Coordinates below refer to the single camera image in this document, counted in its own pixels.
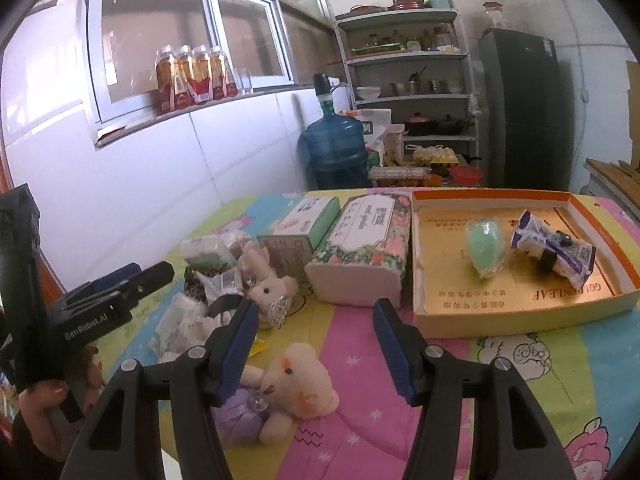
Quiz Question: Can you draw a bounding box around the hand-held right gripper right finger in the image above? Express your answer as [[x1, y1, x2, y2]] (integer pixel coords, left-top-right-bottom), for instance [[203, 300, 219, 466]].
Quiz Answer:
[[372, 297, 583, 480]]

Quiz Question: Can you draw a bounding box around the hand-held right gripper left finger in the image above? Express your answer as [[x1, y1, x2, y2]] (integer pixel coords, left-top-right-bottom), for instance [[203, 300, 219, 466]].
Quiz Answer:
[[60, 299, 261, 480]]

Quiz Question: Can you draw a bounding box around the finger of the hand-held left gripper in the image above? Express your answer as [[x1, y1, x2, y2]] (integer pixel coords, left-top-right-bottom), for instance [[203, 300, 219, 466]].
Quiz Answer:
[[65, 261, 143, 303], [117, 261, 176, 307]]

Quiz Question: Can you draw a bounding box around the white patterned soft pack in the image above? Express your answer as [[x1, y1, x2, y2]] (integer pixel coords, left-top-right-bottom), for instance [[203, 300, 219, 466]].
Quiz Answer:
[[150, 292, 216, 361]]

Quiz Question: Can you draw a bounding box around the beige bunny plush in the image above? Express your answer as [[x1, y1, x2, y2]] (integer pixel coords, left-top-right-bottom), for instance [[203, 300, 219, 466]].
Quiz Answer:
[[239, 241, 301, 331]]

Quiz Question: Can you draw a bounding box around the beige teddy bear purple dress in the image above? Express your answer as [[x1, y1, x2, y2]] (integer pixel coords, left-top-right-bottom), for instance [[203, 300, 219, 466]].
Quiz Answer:
[[212, 342, 341, 448]]

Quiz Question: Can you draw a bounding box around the orange rimmed cardboard box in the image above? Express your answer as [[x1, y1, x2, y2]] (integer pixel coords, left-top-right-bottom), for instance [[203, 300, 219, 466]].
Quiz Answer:
[[411, 187, 640, 340]]

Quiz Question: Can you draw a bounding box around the person's left hand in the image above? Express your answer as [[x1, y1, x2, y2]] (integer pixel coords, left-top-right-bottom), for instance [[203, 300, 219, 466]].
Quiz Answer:
[[17, 344, 107, 428]]

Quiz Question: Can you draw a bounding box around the black band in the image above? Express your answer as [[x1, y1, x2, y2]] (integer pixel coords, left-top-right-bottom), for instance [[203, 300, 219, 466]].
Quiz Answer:
[[207, 296, 251, 318]]

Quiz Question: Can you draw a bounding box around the clear plastic packet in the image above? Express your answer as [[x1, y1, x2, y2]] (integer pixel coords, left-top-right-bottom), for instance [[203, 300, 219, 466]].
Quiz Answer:
[[200, 267, 246, 301]]

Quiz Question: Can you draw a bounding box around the small brown tissue pack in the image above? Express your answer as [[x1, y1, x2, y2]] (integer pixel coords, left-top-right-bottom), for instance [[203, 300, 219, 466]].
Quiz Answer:
[[222, 230, 256, 256]]

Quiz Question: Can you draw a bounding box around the floral tissue pack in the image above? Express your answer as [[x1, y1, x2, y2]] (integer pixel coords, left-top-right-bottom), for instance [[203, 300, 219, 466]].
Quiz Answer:
[[304, 194, 413, 308]]

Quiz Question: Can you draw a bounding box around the colourful printed bed sheet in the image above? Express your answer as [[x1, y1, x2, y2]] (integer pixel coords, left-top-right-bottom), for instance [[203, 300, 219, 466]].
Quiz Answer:
[[92, 187, 640, 480]]

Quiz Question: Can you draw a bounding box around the green sponge in wrapper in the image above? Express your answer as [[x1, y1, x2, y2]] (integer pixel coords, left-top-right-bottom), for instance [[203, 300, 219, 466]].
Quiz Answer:
[[465, 217, 507, 281]]

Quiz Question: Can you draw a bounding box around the green tissue box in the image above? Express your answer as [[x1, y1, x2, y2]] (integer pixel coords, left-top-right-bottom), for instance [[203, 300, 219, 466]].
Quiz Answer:
[[257, 196, 342, 281]]

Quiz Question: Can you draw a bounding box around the clear crate of jars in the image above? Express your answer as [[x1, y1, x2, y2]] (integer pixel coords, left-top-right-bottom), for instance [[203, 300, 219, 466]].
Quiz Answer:
[[369, 166, 432, 190]]

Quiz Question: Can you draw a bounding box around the purple snack packet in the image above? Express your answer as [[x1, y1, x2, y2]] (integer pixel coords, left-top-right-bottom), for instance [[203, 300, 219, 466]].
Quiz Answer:
[[510, 209, 597, 278]]

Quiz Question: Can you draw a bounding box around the red plastic basket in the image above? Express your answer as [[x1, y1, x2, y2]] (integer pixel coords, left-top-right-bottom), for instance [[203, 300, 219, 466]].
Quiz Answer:
[[449, 166, 483, 186]]

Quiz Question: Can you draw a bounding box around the red label drink bottle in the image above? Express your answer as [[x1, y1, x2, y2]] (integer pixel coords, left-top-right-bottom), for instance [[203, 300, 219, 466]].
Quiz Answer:
[[156, 45, 178, 116], [192, 45, 215, 103], [210, 46, 238, 100], [174, 45, 196, 108]]

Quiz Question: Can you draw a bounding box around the egg carton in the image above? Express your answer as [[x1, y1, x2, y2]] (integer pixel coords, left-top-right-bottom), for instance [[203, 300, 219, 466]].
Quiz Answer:
[[406, 144, 460, 166]]

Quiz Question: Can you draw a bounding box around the blue water jug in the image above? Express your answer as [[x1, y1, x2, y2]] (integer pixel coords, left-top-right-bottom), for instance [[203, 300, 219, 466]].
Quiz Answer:
[[298, 97, 371, 191]]

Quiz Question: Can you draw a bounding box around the black pot red lid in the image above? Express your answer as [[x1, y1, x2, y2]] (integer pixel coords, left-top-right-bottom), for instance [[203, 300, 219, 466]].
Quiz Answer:
[[404, 112, 441, 137]]

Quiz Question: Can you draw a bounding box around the white bag green label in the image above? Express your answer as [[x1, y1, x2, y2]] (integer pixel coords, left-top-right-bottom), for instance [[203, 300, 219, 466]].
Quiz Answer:
[[352, 108, 393, 148]]

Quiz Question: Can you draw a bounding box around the black frying pan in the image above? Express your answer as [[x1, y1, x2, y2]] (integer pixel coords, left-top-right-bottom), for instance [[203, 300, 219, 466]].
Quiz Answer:
[[440, 115, 476, 136]]

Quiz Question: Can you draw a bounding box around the sliding window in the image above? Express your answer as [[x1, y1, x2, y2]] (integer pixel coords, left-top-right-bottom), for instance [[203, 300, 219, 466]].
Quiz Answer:
[[85, 0, 301, 148]]

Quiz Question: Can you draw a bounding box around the black water pump dispenser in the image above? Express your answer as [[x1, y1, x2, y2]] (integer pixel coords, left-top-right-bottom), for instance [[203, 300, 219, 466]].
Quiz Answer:
[[312, 73, 348, 103]]

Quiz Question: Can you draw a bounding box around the dark grey refrigerator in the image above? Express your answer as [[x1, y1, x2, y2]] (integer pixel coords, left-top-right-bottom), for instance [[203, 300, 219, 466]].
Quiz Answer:
[[478, 28, 576, 191]]

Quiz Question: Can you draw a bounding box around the wooden side counter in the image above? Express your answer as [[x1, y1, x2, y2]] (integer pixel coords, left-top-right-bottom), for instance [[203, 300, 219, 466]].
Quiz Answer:
[[585, 158, 640, 198]]

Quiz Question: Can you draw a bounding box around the grey metal shelf rack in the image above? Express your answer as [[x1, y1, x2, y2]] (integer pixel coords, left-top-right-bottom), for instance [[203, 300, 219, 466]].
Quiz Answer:
[[334, 7, 482, 188]]

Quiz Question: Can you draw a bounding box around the row of condiment bottles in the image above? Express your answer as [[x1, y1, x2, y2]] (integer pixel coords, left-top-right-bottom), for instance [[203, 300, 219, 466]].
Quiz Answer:
[[365, 25, 460, 53]]

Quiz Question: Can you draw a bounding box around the glass jar with lid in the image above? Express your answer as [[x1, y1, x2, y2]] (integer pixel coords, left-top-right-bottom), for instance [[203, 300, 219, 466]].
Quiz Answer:
[[482, 1, 503, 36]]

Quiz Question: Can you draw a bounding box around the brown cardboard sheet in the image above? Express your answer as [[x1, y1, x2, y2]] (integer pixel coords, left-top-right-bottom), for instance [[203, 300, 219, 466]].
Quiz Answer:
[[625, 60, 640, 161]]

